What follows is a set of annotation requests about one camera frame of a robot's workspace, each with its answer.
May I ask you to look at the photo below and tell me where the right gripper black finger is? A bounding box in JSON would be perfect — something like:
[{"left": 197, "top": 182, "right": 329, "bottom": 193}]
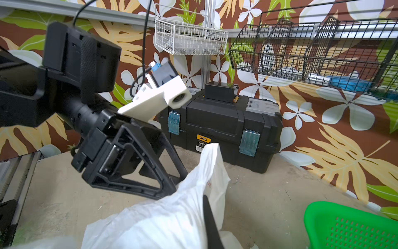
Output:
[{"left": 203, "top": 195, "right": 224, "bottom": 249}]

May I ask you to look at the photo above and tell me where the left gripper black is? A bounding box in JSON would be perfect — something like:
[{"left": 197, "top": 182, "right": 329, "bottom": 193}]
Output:
[{"left": 71, "top": 109, "right": 188, "bottom": 200}]

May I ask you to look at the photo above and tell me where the white plastic shopping bag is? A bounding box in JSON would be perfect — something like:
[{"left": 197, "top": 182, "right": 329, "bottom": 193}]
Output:
[{"left": 82, "top": 143, "right": 242, "bottom": 249}]

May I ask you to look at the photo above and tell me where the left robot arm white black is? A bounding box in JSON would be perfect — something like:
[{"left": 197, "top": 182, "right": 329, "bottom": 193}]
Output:
[{"left": 1, "top": 22, "right": 191, "bottom": 200}]

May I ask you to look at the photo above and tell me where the black tool case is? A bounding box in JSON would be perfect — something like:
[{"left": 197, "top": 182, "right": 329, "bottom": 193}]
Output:
[{"left": 157, "top": 84, "right": 283, "bottom": 174}]

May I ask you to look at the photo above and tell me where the green plastic perforated basket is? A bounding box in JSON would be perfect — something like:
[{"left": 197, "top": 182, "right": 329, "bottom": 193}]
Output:
[{"left": 304, "top": 201, "right": 398, "bottom": 249}]

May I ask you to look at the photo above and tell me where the blue object in rear basket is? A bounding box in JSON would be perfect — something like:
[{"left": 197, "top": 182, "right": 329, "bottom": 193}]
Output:
[{"left": 329, "top": 76, "right": 372, "bottom": 92}]

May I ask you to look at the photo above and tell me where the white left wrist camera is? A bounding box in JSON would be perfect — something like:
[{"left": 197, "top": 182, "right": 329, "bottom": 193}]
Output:
[{"left": 118, "top": 62, "right": 192, "bottom": 122}]

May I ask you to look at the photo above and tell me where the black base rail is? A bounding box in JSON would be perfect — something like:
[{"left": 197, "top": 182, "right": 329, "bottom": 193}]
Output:
[{"left": 1, "top": 151, "right": 42, "bottom": 248}]

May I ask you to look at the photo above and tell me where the white wire basket left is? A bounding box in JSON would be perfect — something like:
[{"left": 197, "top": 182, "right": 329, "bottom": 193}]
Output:
[{"left": 154, "top": 1, "right": 228, "bottom": 55}]

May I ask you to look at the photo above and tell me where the black wire basket rear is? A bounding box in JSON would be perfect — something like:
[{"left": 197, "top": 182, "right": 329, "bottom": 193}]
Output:
[{"left": 229, "top": 1, "right": 398, "bottom": 101}]

